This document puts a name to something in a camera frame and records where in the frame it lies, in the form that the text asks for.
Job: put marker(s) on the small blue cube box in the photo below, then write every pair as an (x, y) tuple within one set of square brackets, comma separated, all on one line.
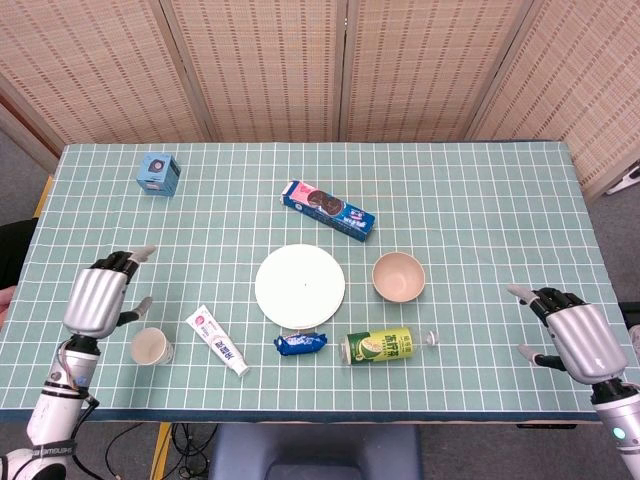
[(157, 175)]

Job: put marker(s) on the blue cookie box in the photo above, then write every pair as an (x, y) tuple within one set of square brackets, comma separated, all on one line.
[(325, 207)]

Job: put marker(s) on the white round plate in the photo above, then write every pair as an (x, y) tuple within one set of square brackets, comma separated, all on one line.
[(300, 285)]

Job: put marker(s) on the dark blue seat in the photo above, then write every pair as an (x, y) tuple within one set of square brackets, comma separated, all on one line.
[(315, 450)]

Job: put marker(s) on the yellow table leg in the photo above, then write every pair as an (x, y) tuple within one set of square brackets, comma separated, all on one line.
[(160, 450)]

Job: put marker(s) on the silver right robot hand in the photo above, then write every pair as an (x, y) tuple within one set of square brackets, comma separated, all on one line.
[(585, 340)]

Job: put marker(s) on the blue snack packet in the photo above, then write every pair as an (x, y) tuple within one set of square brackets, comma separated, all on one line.
[(300, 344)]

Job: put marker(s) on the green checked tablecloth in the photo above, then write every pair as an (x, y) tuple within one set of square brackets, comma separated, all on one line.
[(450, 225)]

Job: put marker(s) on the white toothpaste tube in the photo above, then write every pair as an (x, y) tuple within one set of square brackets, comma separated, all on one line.
[(215, 340)]

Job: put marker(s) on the bamboo folding screen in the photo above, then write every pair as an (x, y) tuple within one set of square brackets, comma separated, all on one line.
[(260, 65)]

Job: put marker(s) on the black object beside table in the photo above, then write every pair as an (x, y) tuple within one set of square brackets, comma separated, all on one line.
[(15, 250)]

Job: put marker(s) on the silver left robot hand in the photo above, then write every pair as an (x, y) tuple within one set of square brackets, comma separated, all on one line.
[(95, 300)]

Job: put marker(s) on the green label tea bottle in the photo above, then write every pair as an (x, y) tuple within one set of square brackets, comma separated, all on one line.
[(380, 346)]

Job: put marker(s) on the white paper cup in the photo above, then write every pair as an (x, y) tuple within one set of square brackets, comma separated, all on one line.
[(147, 345)]

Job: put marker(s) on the white screen foot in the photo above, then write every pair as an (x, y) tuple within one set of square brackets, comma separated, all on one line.
[(625, 182)]

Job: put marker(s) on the beige plastic bowl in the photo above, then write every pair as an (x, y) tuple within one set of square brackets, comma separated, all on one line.
[(397, 275)]

